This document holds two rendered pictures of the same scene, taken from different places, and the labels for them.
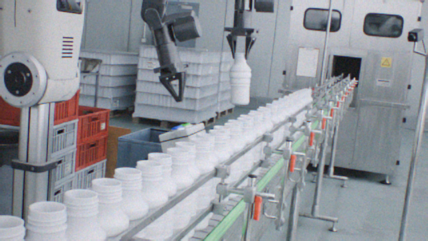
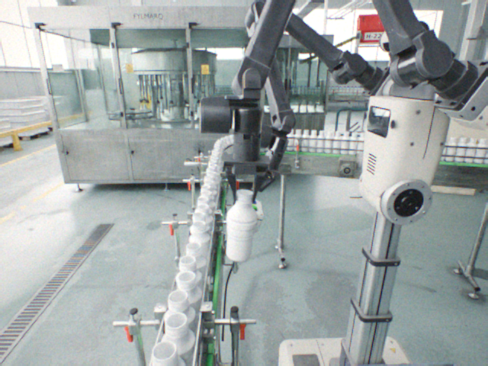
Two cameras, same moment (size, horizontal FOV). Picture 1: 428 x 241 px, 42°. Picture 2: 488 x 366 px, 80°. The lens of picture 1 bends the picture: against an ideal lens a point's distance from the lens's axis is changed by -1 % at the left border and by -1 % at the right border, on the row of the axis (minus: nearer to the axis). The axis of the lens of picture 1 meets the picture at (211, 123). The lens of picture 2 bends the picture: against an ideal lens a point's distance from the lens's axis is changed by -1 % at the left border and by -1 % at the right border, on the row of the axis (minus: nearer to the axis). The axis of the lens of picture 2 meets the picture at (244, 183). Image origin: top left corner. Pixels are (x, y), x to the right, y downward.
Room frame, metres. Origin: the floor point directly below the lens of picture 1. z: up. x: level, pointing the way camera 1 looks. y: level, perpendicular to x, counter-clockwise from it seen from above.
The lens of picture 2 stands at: (2.38, -0.26, 1.56)
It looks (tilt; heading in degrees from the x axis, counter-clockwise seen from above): 20 degrees down; 163
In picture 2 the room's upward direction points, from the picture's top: straight up
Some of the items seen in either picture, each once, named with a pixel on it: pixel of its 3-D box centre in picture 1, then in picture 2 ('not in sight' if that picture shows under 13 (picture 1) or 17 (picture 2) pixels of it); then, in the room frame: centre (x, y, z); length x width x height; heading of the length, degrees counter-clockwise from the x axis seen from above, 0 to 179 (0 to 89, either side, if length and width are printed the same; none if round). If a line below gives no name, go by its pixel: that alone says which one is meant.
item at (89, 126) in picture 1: (72, 122); not in sight; (4.56, 1.15, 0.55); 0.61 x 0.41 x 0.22; 167
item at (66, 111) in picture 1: (35, 104); not in sight; (3.86, 1.25, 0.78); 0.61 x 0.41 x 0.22; 171
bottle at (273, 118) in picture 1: (269, 130); (195, 274); (1.74, -0.18, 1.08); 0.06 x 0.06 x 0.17
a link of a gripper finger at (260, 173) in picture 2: (239, 44); (248, 181); (1.80, -0.06, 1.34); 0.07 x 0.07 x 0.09; 73
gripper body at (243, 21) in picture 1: (242, 22); (246, 149); (1.80, -0.07, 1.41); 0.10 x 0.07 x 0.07; 73
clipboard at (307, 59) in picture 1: (307, 61); not in sight; (6.07, -0.97, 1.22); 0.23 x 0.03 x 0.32; 74
